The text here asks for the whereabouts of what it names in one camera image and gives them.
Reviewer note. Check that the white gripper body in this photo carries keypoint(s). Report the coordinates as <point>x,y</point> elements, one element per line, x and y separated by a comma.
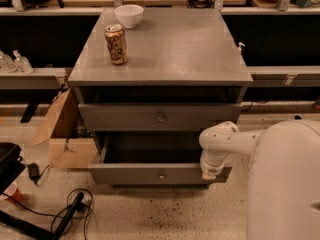
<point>211,167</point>

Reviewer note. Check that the grey drawer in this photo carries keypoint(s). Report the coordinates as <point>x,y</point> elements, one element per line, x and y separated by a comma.
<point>156,117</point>
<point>151,158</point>

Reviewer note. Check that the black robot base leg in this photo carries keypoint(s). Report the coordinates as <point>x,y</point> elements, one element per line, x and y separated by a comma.
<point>297,117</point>

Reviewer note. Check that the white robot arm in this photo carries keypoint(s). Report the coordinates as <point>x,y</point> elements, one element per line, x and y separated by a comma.
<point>283,200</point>

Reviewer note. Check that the grey drawer cabinet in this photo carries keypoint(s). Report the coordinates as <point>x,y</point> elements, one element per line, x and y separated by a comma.
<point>175,56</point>

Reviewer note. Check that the grey top drawer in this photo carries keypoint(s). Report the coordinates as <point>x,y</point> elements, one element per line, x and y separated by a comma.
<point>156,117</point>

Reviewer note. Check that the open cardboard box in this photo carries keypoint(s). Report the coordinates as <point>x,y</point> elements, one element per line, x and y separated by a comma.
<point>67,149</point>

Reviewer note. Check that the small white pump bottle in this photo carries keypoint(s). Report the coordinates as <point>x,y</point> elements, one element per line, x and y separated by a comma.
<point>241,47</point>

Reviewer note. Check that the black stand leg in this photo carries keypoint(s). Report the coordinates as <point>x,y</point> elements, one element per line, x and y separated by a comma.
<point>36,232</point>

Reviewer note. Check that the gold soda can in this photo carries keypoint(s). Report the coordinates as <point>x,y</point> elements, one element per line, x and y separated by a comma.
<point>116,43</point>

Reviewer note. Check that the black power adapter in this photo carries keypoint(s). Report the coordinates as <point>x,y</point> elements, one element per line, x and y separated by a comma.
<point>33,171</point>

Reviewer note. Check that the white ceramic bowl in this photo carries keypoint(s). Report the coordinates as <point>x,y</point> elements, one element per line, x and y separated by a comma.
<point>128,16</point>

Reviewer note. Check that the black bin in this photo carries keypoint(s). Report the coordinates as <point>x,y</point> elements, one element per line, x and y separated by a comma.
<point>11,165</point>

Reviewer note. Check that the red plastic cup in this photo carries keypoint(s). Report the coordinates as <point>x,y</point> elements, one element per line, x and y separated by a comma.
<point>12,194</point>

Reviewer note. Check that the clear sanitizer bottle right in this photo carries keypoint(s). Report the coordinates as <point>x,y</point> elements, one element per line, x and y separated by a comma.
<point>22,63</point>

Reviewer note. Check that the clear sanitizer bottle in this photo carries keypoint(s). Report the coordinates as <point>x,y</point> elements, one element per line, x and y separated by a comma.
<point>6,63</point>
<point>22,63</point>

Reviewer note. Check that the clear sanitizer bottle left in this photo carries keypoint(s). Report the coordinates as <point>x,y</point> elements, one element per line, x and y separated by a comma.
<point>6,63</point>

